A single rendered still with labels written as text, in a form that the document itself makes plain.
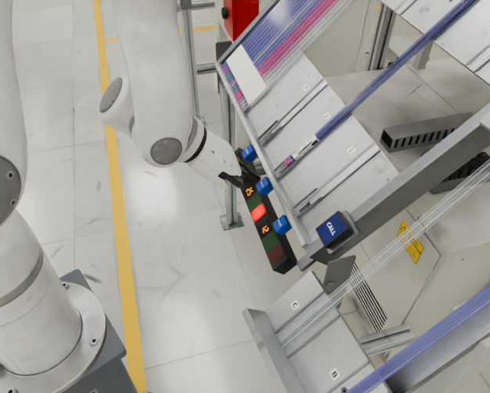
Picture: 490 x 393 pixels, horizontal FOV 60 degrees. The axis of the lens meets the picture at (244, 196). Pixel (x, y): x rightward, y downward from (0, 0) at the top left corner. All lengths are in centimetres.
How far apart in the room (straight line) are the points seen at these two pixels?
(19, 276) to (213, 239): 120
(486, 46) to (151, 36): 51
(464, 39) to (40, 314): 75
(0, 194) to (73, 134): 192
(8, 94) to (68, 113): 206
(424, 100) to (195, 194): 99
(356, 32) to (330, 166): 160
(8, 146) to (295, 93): 67
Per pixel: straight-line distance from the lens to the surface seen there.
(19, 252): 54
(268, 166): 87
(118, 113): 66
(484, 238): 102
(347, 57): 239
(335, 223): 69
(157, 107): 59
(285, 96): 98
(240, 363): 142
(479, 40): 80
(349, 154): 79
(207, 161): 73
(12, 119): 43
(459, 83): 150
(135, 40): 61
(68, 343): 69
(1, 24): 45
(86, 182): 202
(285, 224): 80
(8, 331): 61
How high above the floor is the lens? 131
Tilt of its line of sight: 46 degrees down
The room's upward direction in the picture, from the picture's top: straight up
